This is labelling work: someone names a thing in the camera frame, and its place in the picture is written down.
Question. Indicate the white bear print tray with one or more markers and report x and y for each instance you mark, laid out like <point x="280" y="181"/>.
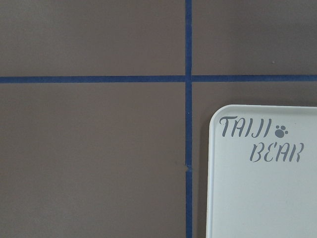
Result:
<point x="262" y="172"/>

